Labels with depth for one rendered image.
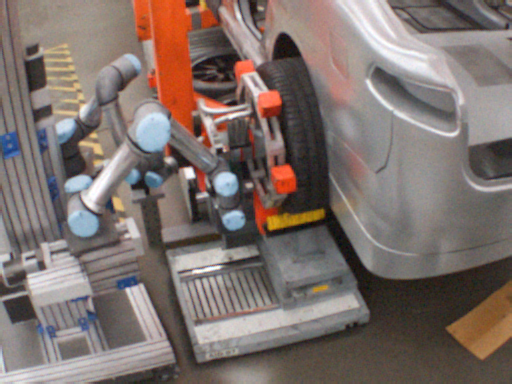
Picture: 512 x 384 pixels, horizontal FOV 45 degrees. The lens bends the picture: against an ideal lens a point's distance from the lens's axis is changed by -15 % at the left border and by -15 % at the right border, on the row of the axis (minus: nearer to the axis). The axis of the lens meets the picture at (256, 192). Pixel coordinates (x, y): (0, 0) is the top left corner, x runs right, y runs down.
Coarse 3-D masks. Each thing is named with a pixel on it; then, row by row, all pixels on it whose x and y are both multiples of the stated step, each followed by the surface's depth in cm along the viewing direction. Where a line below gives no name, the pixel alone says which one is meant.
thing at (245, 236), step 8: (248, 184) 351; (248, 192) 346; (208, 200) 351; (208, 208) 356; (248, 208) 350; (216, 216) 345; (248, 216) 352; (216, 224) 349; (248, 224) 373; (256, 224) 374; (216, 232) 351; (224, 232) 350; (232, 232) 373; (240, 232) 374; (248, 232) 375; (256, 232) 376; (224, 240) 367; (232, 240) 372; (240, 240) 371; (248, 240) 371; (224, 248) 368; (232, 248) 367
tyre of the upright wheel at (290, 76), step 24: (264, 72) 291; (288, 72) 281; (288, 96) 273; (312, 96) 274; (288, 120) 271; (312, 120) 272; (288, 144) 277; (312, 144) 272; (312, 168) 275; (312, 192) 283
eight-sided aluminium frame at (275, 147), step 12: (240, 84) 303; (252, 84) 286; (240, 96) 312; (252, 96) 282; (264, 120) 275; (276, 120) 276; (264, 132) 275; (276, 132) 275; (264, 144) 276; (276, 144) 274; (252, 168) 323; (252, 180) 322; (264, 180) 319; (264, 204) 305; (276, 204) 302
